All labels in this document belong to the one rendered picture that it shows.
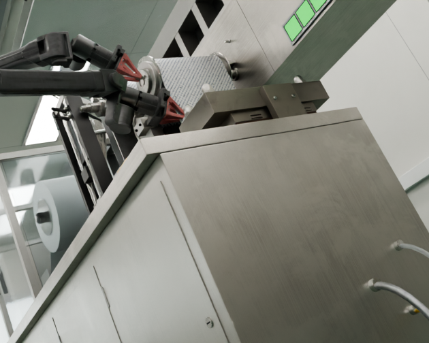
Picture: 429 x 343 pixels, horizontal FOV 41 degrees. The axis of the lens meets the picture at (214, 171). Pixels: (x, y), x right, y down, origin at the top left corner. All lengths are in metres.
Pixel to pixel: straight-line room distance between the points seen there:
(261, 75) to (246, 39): 0.13
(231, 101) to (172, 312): 0.53
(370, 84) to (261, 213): 3.36
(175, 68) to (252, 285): 0.78
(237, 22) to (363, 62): 2.73
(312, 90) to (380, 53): 2.84
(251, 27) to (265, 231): 0.81
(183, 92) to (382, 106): 2.94
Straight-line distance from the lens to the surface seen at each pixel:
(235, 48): 1.87
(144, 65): 1.69
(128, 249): 1.36
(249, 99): 1.45
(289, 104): 1.48
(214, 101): 1.39
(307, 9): 1.62
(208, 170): 1.18
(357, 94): 4.57
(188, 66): 1.71
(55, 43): 1.61
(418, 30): 4.23
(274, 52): 1.73
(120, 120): 1.48
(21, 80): 1.33
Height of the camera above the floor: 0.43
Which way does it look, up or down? 18 degrees up
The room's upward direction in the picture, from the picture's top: 25 degrees counter-clockwise
